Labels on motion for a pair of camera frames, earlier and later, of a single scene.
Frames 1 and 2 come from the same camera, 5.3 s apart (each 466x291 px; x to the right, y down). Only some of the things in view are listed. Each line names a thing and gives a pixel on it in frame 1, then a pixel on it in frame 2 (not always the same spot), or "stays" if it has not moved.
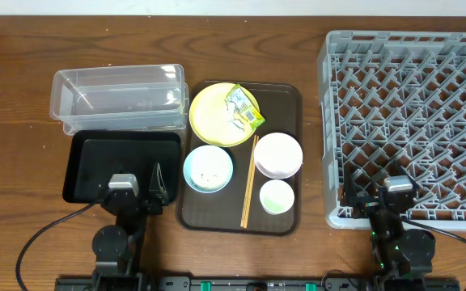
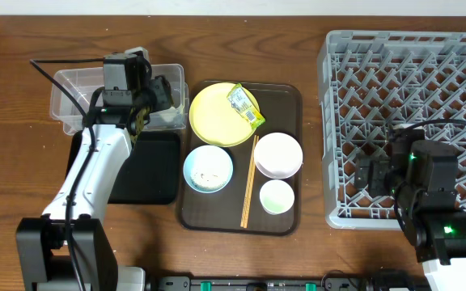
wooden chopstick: (243, 224) stays
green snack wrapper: (240, 99) stays
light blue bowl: (208, 169) stays
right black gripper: (371, 204) -> (370, 175)
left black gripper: (157, 191) -> (162, 92)
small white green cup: (276, 196) stays
